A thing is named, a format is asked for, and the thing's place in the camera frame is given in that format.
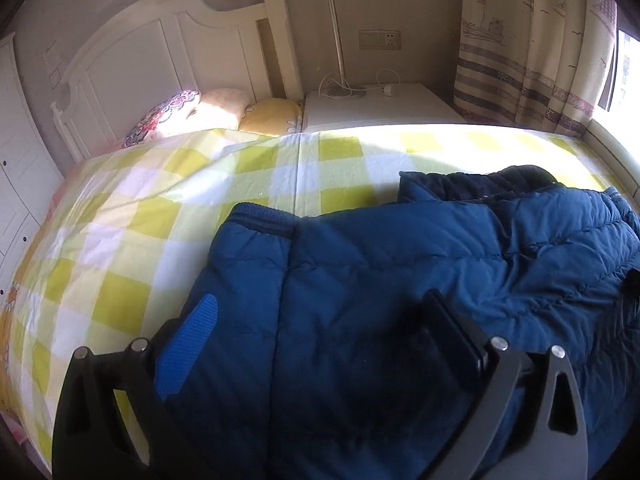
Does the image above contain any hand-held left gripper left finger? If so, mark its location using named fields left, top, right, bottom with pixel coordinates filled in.
left=52, top=292, right=226, bottom=480

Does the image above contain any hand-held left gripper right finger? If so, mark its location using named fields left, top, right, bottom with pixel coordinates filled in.
left=420, top=289, right=588, bottom=480

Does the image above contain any white cable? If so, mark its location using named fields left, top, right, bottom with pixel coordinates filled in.
left=317, top=69, right=401, bottom=98

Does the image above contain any beige wall socket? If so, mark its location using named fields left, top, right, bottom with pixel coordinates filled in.
left=358, top=30, right=402, bottom=52

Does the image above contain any window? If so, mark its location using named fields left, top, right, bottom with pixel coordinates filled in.
left=597, top=30, right=640, bottom=126

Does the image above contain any white paper wall notice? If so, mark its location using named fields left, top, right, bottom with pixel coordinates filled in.
left=42, top=42, right=66, bottom=86

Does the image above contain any white nightstand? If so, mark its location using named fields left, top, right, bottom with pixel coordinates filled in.
left=302, top=82, right=468, bottom=133

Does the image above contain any yellow checked bed sheet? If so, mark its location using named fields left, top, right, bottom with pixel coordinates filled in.
left=0, top=125, right=640, bottom=466

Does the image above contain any cream pillow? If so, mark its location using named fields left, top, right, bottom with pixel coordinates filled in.
left=187, top=88, right=251, bottom=133

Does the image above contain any floral pillow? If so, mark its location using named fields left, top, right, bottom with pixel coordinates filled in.
left=122, top=90, right=202, bottom=148

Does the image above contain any blue puffer jacket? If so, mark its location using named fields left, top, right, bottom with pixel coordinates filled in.
left=165, top=164, right=640, bottom=480

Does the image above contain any printed striped curtain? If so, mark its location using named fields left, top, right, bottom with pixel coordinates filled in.
left=452, top=0, right=621, bottom=138

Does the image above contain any white desk lamp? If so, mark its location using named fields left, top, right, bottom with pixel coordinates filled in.
left=319, top=0, right=368, bottom=100

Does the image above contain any white wardrobe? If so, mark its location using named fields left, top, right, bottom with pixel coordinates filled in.
left=0, top=32, right=66, bottom=301

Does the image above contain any yellow pillow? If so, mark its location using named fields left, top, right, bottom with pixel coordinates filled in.
left=240, top=97, right=305, bottom=136

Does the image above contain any white bed headboard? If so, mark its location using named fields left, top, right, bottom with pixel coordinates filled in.
left=50, top=0, right=306, bottom=163

